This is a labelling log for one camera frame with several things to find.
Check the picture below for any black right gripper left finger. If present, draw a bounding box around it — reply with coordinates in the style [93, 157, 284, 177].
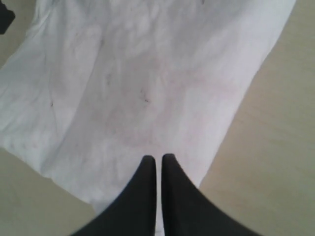
[74, 155, 156, 236]

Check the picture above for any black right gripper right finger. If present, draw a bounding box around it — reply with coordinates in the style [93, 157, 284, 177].
[161, 154, 258, 236]

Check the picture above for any white t-shirt red print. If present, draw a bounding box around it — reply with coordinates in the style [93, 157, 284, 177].
[0, 0, 295, 236]

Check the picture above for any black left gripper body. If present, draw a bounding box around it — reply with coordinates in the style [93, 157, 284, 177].
[0, 3, 15, 34]

